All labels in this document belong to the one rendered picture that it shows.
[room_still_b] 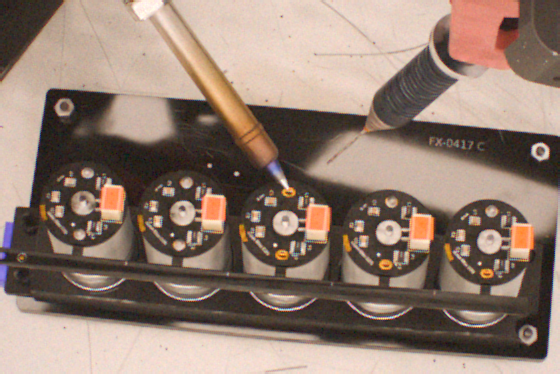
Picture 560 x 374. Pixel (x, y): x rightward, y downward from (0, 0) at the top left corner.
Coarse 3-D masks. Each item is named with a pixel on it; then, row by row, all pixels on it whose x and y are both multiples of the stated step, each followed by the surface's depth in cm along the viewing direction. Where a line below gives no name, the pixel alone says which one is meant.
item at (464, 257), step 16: (464, 208) 60; (480, 208) 60; (496, 208) 60; (512, 208) 60; (464, 224) 59; (480, 224) 59; (496, 224) 59; (512, 224) 59; (528, 224) 59; (448, 240) 59; (464, 240) 59; (448, 256) 59; (464, 256) 59; (480, 256) 59; (496, 256) 59; (528, 256) 59; (464, 272) 59; (496, 272) 59; (512, 272) 59
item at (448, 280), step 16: (480, 240) 59; (496, 240) 59; (448, 272) 60; (448, 288) 61; (464, 288) 60; (496, 288) 59; (512, 288) 60; (464, 320) 62; (480, 320) 62; (496, 320) 63
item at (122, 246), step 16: (80, 192) 60; (80, 208) 59; (128, 208) 61; (128, 224) 61; (112, 240) 60; (128, 240) 61; (96, 256) 60; (112, 256) 61; (128, 256) 62; (64, 272) 63; (96, 288) 63
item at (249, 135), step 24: (144, 0) 58; (168, 0) 58; (168, 24) 58; (192, 48) 59; (192, 72) 59; (216, 72) 59; (216, 96) 59; (240, 120) 59; (240, 144) 59; (264, 144) 59
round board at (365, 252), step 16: (384, 192) 60; (400, 192) 60; (352, 208) 60; (368, 208) 60; (384, 208) 60; (400, 208) 60; (416, 208) 60; (352, 224) 59; (368, 224) 59; (400, 224) 59; (352, 240) 59; (368, 240) 59; (432, 240) 59; (352, 256) 59; (368, 256) 59; (384, 256) 59; (400, 256) 59; (416, 256) 59; (368, 272) 59; (384, 272) 59; (400, 272) 59
